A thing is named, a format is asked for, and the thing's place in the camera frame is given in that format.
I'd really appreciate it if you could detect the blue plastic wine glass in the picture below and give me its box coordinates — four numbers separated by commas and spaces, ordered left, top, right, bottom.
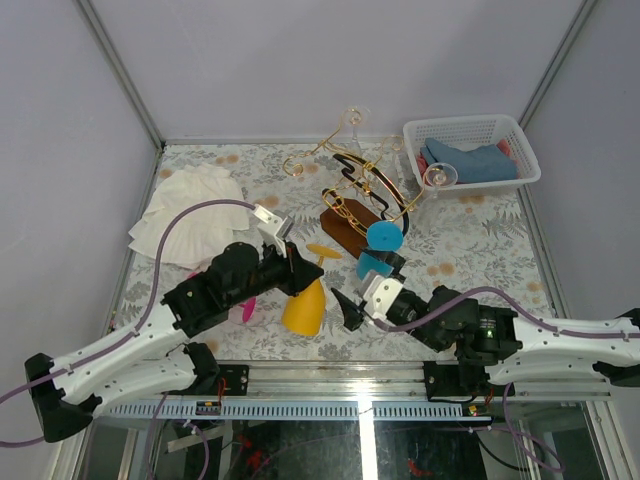
356, 221, 404, 280

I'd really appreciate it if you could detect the slotted cable duct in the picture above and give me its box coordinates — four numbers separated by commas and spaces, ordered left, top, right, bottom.
107, 399, 483, 421

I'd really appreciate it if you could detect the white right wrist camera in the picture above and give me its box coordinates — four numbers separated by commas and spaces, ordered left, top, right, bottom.
359, 270, 403, 326

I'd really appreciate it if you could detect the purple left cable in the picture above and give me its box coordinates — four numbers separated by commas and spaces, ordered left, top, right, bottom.
0, 199, 256, 448

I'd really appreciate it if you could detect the aluminium mounting rail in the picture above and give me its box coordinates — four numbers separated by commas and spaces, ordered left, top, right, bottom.
220, 360, 611, 402

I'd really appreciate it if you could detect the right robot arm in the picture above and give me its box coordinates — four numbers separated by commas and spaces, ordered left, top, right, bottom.
333, 251, 639, 400

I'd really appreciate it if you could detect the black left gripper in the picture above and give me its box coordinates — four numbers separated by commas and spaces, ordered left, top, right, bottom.
229, 239, 326, 311

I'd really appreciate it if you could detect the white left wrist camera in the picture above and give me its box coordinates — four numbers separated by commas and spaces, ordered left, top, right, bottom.
253, 204, 294, 257

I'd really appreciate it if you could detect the white cloth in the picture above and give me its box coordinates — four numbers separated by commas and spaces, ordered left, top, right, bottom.
127, 164, 250, 266

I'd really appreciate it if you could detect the ribbed clear wine glass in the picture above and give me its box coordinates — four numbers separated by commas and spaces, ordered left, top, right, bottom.
341, 105, 371, 156

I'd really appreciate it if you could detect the pink plastic wine glass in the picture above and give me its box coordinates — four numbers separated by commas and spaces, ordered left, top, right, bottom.
183, 272, 257, 326

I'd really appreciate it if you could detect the gold wire wine glass rack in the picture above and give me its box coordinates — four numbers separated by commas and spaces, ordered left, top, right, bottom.
282, 113, 420, 258

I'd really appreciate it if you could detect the yellow plastic goblet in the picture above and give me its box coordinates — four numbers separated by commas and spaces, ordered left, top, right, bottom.
282, 244, 342, 336

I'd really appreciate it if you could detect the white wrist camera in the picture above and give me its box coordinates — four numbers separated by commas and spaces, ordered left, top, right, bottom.
359, 270, 403, 326
253, 204, 294, 257

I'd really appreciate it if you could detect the white plastic basket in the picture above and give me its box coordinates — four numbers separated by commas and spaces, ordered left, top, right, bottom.
403, 114, 541, 197

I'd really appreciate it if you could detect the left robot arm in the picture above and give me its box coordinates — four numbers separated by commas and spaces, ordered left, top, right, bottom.
24, 242, 324, 443

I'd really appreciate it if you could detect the blue cloth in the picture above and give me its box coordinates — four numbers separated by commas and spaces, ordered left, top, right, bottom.
418, 137, 518, 182

